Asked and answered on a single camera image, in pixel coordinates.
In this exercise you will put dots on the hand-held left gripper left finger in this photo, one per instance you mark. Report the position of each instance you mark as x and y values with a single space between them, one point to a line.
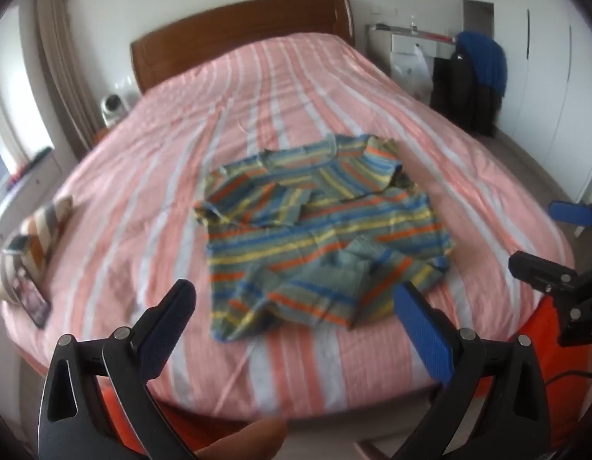
164 330

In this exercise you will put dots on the white plastic bag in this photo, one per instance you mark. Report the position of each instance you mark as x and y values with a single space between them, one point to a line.
413 74

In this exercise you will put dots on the smartphone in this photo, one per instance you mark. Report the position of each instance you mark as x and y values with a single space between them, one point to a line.
32 299

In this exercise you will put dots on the checked pillow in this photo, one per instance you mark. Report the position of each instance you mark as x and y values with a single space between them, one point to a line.
39 235

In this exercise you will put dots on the bed with pink striped cover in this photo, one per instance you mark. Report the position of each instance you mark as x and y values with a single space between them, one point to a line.
181 153

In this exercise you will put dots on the beige curtain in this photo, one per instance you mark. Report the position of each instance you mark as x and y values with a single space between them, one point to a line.
66 72

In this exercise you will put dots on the white desk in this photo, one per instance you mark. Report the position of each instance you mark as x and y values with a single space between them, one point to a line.
406 33

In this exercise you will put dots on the striped knit sweater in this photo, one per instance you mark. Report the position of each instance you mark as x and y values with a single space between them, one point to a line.
324 239

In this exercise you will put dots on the white wardrobe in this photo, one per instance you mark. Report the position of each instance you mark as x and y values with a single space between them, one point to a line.
549 81

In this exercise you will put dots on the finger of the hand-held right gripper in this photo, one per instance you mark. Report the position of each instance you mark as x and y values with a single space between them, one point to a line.
581 297
576 213

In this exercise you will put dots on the window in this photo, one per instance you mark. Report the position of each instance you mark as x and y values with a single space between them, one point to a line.
8 115

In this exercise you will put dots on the white round device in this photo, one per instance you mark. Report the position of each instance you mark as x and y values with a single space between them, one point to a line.
114 108

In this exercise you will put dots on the wooden headboard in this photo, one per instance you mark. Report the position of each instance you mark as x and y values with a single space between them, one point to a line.
238 28

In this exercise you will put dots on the black garment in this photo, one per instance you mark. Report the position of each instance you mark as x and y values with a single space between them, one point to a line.
456 91

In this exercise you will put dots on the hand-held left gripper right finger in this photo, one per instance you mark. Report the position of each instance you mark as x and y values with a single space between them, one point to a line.
427 333

